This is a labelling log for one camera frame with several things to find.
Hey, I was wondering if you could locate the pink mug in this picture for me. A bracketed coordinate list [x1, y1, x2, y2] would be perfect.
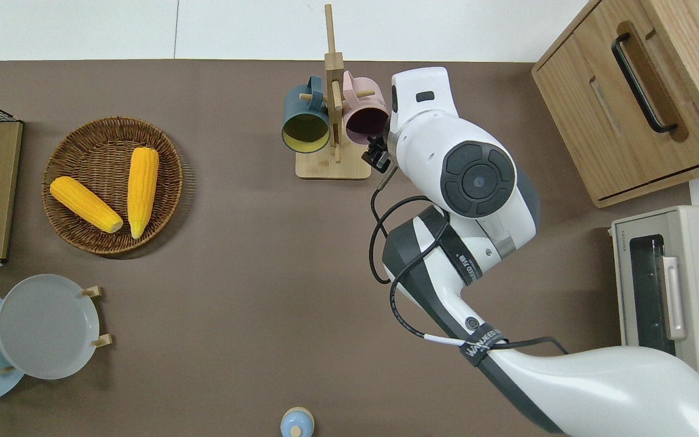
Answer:
[342, 71, 390, 146]

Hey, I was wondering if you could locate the dark blue mug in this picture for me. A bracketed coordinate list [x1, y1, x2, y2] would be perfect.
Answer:
[281, 75, 331, 154]

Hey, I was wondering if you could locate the brown table mat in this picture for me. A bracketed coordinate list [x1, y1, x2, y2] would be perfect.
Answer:
[0, 59, 693, 437]

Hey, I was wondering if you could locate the wooden mug tree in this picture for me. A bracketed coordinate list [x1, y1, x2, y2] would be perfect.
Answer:
[295, 5, 376, 180]

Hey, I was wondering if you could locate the yellow corn cob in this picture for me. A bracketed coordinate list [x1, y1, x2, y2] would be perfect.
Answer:
[50, 177, 124, 234]
[127, 147, 160, 239]

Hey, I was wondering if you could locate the light wooden cabinet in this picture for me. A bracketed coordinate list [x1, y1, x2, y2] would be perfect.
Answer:
[532, 0, 699, 208]

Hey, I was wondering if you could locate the brown wicker basket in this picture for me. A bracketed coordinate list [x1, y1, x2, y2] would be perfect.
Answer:
[42, 117, 184, 254]

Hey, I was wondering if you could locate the wooden plate rack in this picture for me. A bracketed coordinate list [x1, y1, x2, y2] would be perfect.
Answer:
[0, 285, 113, 374]

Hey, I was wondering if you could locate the grey plate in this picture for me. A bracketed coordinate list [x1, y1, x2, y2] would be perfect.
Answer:
[0, 274, 100, 380]

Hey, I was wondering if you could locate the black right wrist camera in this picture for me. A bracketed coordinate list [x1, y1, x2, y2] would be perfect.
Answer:
[362, 137, 393, 174]

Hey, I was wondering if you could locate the black cabinet handle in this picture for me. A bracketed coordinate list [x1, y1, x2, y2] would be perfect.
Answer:
[612, 33, 678, 134]

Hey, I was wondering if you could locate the white oven door handle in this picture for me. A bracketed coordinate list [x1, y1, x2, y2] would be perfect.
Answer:
[662, 256, 687, 340]

